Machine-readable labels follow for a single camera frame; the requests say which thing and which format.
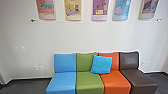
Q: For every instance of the white light switch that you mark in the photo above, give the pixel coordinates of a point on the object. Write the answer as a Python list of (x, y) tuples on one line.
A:
[(19, 48)]

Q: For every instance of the small dark wall fixture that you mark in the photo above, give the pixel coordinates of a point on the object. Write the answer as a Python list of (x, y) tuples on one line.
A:
[(159, 20), (32, 20)]

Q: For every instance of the purple wall poster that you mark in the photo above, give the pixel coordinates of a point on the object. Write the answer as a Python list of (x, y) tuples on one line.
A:
[(100, 9)]

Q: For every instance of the blue sofa seat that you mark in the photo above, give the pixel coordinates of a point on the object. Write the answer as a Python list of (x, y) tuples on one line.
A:
[(63, 80)]

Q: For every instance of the pink wall poster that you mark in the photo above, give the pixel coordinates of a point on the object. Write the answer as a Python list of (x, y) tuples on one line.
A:
[(46, 8)]

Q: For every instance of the peach wall poster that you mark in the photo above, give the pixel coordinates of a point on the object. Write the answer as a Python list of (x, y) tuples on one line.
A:
[(148, 8)]

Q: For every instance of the yellow wall poster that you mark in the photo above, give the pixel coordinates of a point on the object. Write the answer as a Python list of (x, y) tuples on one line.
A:
[(73, 9)]

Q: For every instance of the green sofa seat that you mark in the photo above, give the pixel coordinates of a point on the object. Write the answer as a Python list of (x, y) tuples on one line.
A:
[(88, 83)]

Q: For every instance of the orange sofa seat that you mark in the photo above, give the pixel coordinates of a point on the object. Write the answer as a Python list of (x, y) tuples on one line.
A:
[(115, 81)]

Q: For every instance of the blue cushion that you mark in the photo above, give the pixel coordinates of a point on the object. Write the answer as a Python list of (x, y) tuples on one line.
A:
[(101, 64)]

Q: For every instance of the brown sofa seat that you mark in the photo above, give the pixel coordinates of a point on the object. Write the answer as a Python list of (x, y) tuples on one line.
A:
[(138, 78)]

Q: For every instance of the white wall outlet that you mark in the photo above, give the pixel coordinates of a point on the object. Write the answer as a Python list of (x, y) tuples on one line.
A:
[(144, 62), (38, 67)]

